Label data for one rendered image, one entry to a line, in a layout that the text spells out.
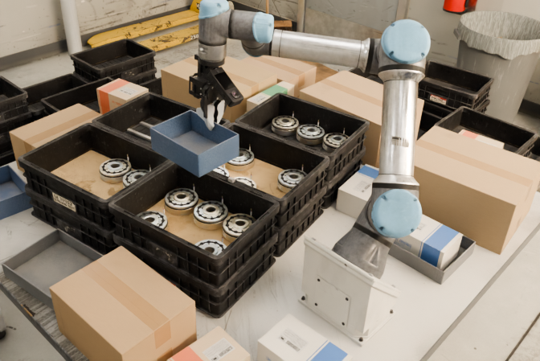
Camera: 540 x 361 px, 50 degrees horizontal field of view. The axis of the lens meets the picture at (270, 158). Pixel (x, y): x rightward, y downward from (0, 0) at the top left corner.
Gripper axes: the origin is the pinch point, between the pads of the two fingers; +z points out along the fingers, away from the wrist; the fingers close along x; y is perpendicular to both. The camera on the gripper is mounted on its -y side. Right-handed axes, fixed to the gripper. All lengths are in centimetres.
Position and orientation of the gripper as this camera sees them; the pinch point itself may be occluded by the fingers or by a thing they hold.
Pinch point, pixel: (214, 126)
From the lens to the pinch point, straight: 166.1
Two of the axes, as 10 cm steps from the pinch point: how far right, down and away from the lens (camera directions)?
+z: -0.9, 8.7, 4.9
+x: -6.9, 3.0, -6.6
